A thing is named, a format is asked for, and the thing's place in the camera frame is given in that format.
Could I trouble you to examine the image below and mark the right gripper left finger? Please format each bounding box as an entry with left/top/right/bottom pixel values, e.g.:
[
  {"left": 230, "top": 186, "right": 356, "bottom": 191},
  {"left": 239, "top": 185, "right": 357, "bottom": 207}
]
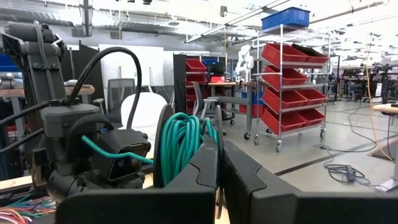
[{"left": 55, "top": 138, "right": 220, "bottom": 224}]

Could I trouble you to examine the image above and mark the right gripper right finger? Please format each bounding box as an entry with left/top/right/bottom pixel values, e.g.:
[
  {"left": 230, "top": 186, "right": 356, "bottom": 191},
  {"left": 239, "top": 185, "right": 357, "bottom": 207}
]
[{"left": 221, "top": 139, "right": 398, "bottom": 224}]

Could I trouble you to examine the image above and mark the black foam cord spool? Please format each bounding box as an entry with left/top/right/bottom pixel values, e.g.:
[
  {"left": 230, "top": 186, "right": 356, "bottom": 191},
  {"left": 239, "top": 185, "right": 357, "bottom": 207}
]
[{"left": 152, "top": 104, "right": 225, "bottom": 220}]

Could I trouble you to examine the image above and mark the green cord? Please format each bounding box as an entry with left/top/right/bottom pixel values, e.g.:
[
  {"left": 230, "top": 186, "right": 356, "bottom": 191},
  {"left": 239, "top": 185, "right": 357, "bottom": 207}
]
[{"left": 81, "top": 111, "right": 220, "bottom": 187}]

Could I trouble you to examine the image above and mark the wooden side table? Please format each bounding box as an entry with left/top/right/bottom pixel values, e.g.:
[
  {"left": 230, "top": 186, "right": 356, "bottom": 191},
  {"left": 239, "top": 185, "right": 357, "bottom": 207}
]
[{"left": 0, "top": 84, "right": 96, "bottom": 98}]

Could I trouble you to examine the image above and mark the dark mesh office chair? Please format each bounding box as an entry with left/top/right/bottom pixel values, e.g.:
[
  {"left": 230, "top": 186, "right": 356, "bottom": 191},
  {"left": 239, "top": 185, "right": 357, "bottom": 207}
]
[{"left": 93, "top": 77, "right": 137, "bottom": 123}]

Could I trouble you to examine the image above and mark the black curtain panel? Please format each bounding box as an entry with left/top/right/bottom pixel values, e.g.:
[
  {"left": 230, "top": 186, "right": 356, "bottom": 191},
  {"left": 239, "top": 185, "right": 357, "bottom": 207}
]
[{"left": 60, "top": 40, "right": 105, "bottom": 110}]

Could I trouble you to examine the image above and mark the red plastic shelf bin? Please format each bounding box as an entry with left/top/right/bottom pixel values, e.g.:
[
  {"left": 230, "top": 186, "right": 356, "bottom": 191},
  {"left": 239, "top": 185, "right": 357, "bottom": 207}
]
[
  {"left": 262, "top": 87, "right": 328, "bottom": 110},
  {"left": 261, "top": 108, "right": 326, "bottom": 135},
  {"left": 261, "top": 42, "right": 330, "bottom": 70},
  {"left": 263, "top": 65, "right": 308, "bottom": 91}
]

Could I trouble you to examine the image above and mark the white partition panel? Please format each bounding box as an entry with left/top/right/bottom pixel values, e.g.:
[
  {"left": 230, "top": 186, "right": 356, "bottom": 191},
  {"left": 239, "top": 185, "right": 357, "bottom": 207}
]
[{"left": 98, "top": 44, "right": 165, "bottom": 96}]

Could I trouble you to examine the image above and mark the grey desk leg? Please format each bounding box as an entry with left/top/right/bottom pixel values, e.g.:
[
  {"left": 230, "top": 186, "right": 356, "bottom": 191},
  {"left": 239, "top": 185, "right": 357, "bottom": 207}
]
[{"left": 375, "top": 155, "right": 398, "bottom": 193}]

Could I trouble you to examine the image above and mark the metal shelf rack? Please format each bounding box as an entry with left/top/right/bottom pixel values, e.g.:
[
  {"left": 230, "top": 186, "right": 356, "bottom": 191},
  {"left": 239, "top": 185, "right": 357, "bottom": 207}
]
[{"left": 253, "top": 24, "right": 331, "bottom": 153}]

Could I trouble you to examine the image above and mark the wooden desk with grey legs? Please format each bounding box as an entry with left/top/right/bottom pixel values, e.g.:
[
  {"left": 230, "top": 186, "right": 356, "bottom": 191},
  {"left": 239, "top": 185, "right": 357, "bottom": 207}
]
[{"left": 207, "top": 80, "right": 259, "bottom": 141}]

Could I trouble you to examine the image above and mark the grey office chair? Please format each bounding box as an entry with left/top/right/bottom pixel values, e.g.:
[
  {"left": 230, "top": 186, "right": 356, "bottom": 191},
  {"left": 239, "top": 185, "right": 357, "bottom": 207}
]
[{"left": 190, "top": 81, "right": 236, "bottom": 126}]

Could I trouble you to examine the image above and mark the distant red bin rack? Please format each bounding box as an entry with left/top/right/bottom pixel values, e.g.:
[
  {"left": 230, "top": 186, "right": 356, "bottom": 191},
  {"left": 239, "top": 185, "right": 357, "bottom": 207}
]
[{"left": 185, "top": 57, "right": 208, "bottom": 115}]

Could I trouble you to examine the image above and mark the wooden workstation table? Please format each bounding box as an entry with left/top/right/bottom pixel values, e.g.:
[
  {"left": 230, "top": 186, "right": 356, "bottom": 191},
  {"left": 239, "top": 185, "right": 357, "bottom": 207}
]
[{"left": 372, "top": 103, "right": 398, "bottom": 116}]

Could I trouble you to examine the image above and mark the blue plastic bin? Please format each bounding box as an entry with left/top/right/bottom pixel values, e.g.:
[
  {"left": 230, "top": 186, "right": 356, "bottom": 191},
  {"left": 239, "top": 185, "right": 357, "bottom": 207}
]
[{"left": 261, "top": 6, "right": 312, "bottom": 32}]

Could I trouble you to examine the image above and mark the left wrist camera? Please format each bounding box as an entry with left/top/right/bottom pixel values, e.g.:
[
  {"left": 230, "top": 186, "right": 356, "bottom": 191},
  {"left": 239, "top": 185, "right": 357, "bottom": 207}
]
[{"left": 91, "top": 128, "right": 152, "bottom": 184}]

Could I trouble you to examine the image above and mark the dark floor cable bundle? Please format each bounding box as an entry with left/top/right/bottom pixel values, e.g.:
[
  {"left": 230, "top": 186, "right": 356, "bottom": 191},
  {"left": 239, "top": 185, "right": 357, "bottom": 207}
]
[{"left": 324, "top": 164, "right": 371, "bottom": 187}]

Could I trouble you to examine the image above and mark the black left camera cable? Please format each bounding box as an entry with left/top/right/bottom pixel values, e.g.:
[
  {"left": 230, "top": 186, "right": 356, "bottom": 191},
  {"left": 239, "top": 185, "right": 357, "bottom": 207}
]
[{"left": 65, "top": 46, "right": 143, "bottom": 131}]

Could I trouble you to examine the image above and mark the multicoloured wire bundle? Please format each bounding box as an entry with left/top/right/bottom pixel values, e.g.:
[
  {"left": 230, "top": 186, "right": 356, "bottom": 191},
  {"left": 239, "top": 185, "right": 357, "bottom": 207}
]
[{"left": 0, "top": 194, "right": 57, "bottom": 224}]

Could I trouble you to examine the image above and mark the long black floor cable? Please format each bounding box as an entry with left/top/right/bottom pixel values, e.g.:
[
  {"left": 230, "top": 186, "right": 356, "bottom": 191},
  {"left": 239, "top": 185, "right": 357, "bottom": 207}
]
[{"left": 313, "top": 98, "right": 379, "bottom": 155}]

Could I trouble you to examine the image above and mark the thin yellow drop cable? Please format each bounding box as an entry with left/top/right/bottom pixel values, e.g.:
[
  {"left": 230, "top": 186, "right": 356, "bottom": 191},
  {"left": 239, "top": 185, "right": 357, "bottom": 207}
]
[{"left": 364, "top": 32, "right": 396, "bottom": 163}]

